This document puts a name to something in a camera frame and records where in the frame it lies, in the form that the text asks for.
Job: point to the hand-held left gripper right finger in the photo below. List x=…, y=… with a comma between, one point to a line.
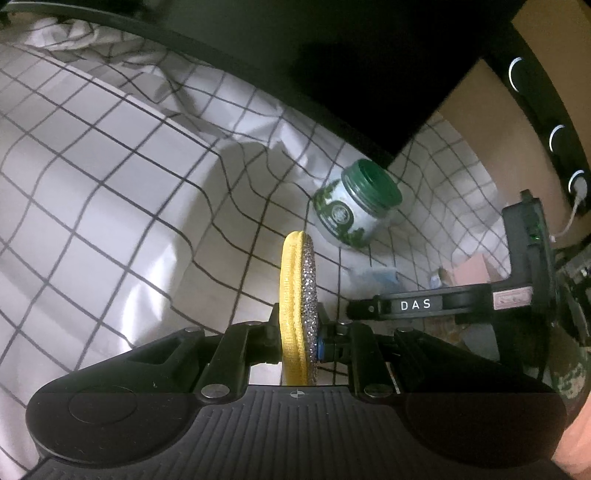
x=330, y=346

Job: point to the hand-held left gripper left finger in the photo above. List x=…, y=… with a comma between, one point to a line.
x=265, y=344

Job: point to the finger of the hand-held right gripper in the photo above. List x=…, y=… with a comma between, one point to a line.
x=415, y=304

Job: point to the yellow scrub sponge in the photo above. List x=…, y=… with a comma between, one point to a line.
x=295, y=304

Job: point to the person's right forearm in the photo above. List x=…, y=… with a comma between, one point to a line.
x=575, y=415

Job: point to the pink box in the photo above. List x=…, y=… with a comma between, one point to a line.
x=475, y=272

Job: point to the green lid glass jar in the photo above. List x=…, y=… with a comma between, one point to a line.
x=355, y=205

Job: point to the black device with rings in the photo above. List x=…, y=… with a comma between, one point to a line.
x=549, y=101

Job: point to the white checkered cloth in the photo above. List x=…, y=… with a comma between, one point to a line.
x=115, y=207

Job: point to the black monitor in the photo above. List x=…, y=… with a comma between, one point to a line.
x=300, y=60

